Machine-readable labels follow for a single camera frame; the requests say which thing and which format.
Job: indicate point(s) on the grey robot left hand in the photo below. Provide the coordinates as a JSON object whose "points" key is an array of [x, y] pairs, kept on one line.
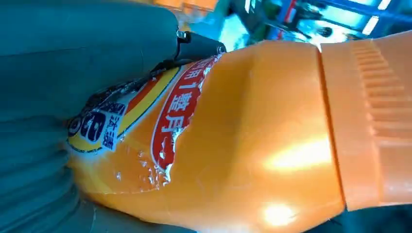
{"points": [[80, 48]]}

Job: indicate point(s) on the orange plastic bottle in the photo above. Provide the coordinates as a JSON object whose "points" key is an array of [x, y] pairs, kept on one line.
{"points": [[257, 128]]}

